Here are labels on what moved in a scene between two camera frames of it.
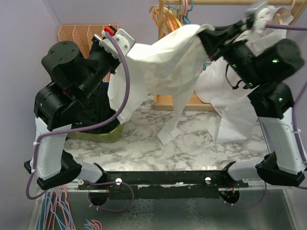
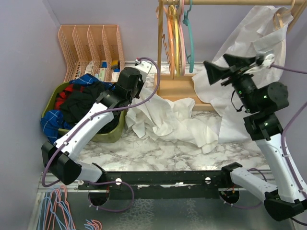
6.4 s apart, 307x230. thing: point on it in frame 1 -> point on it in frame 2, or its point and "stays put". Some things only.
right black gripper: (215, 41) -> (238, 66)
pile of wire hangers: (56, 212) stays put
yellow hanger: (173, 15) -> (177, 33)
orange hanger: (168, 20) -> (169, 10)
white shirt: (169, 67) -> (171, 121)
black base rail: (165, 185) stays put
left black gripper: (96, 46) -> (141, 84)
